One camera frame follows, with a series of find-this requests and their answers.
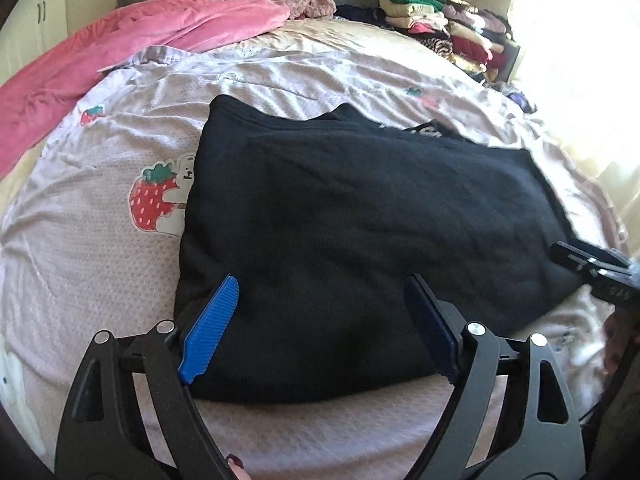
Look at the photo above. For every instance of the pink blanket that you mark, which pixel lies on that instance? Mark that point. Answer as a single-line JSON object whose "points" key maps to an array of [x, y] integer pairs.
{"points": [[125, 45]]}

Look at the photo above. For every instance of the white cupboard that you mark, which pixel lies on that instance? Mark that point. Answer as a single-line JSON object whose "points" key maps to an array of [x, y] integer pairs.
{"points": [[35, 25]]}

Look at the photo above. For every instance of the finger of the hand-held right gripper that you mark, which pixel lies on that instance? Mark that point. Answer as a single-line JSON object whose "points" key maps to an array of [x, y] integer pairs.
{"points": [[600, 251], [570, 255]]}

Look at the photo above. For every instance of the person's left hand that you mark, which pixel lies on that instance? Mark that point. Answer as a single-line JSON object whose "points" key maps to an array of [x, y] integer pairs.
{"points": [[239, 467]]}

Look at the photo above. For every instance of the black sweater with orange cuffs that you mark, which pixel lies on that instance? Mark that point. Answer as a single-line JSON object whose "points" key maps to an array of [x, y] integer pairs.
{"points": [[350, 240]]}

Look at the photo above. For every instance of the pile of folded clothes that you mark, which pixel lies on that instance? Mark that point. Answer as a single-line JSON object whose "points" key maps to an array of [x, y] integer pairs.
{"points": [[450, 25]]}

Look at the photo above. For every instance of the lilac strawberry print bedsheet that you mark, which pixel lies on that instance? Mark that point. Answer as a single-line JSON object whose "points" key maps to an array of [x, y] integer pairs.
{"points": [[90, 260]]}

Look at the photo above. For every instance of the small purple cloth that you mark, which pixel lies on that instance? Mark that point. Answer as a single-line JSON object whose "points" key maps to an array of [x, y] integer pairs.
{"points": [[520, 99]]}

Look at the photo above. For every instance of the fuzzy dusty pink garment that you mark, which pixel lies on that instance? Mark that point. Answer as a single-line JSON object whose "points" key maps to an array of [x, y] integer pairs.
{"points": [[310, 2]]}

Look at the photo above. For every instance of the white curtain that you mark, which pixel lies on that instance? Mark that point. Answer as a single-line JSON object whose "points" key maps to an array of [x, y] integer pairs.
{"points": [[580, 60]]}

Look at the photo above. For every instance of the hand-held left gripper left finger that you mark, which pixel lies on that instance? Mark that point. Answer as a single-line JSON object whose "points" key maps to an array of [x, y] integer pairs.
{"points": [[210, 330]]}

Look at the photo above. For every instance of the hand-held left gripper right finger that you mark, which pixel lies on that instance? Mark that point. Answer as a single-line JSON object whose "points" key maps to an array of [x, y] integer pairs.
{"points": [[432, 330]]}

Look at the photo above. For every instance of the person's right hand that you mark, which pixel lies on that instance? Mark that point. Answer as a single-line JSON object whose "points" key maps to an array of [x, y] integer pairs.
{"points": [[614, 345]]}

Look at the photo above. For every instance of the dark blue clothes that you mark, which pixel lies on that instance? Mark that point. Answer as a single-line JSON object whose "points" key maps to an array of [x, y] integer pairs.
{"points": [[360, 14]]}

